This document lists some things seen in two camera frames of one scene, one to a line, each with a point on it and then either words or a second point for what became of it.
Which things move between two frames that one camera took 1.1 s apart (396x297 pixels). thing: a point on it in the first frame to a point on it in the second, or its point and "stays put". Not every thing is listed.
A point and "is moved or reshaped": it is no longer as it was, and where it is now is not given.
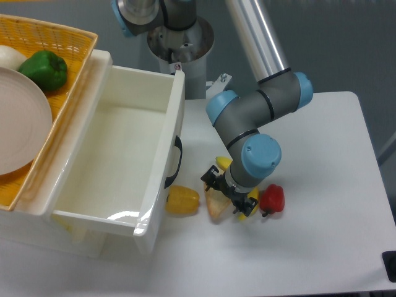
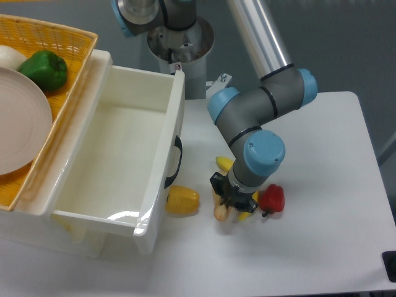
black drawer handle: [177, 142] stays put
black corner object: [389, 260] stays put
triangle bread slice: [217, 200] is moved or reshaped
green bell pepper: [49, 70] stays put
